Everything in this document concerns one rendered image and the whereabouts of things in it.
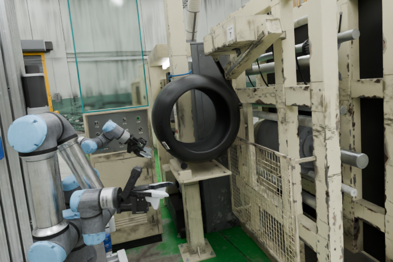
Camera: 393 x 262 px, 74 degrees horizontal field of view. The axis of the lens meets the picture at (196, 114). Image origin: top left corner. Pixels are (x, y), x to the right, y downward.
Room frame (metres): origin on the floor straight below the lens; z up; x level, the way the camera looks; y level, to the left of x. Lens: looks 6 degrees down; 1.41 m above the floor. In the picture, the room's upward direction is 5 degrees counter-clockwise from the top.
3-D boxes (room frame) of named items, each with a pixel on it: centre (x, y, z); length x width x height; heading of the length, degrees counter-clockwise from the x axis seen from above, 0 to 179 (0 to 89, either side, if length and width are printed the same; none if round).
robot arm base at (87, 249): (1.03, 0.55, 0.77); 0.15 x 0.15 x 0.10
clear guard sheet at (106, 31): (2.25, 0.68, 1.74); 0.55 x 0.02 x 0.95; 105
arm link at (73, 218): (1.02, 0.55, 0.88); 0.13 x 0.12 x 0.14; 179
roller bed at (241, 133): (2.17, -0.29, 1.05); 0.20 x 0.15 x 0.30; 15
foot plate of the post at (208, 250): (2.10, 0.11, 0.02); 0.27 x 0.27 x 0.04; 15
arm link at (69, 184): (1.48, 0.76, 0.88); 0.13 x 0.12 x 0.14; 169
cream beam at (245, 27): (1.82, -0.30, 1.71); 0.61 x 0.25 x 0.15; 15
